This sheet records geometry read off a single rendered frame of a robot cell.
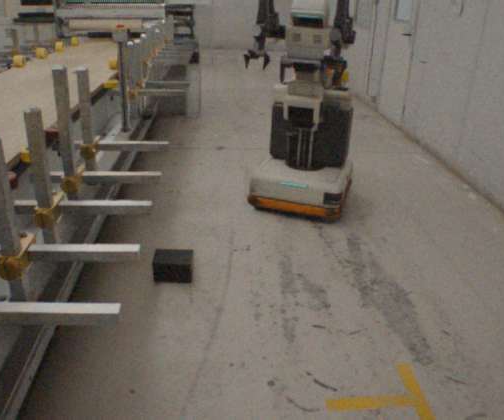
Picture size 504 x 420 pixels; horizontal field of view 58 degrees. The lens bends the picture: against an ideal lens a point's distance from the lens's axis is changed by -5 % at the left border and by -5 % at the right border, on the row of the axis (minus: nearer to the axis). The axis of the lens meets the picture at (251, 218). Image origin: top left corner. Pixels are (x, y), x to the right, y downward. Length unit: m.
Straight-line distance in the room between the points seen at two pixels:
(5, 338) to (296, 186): 2.28
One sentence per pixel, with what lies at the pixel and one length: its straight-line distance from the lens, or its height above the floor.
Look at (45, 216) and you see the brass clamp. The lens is 1.34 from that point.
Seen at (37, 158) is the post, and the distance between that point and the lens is 1.31.
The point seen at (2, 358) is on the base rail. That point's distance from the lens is 1.08.
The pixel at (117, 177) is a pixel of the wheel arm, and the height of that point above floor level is 0.81.
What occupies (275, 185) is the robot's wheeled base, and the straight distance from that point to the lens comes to 3.10.
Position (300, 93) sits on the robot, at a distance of 2.98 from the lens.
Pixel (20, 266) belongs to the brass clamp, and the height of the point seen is 0.82.
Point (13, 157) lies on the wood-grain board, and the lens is 1.61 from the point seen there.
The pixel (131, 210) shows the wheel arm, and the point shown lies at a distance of 1.35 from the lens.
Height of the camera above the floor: 1.38
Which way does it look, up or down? 26 degrees down
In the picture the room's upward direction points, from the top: 2 degrees clockwise
